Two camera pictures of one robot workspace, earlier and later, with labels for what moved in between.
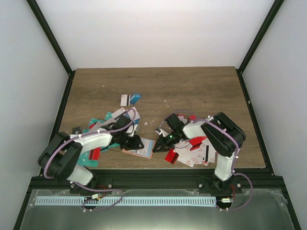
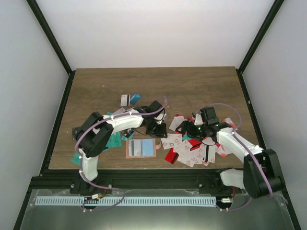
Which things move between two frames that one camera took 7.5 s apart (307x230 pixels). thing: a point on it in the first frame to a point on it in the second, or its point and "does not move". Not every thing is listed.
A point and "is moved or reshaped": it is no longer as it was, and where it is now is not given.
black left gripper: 135,144 to 159,134
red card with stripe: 171,156 does not move
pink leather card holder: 146,152 is moved or reshaped
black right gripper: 161,143 to 190,132
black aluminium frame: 149,179 does not move
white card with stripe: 125,100 does not move
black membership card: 78,129 does not move
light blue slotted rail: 126,201 does not move
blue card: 135,98 does not move
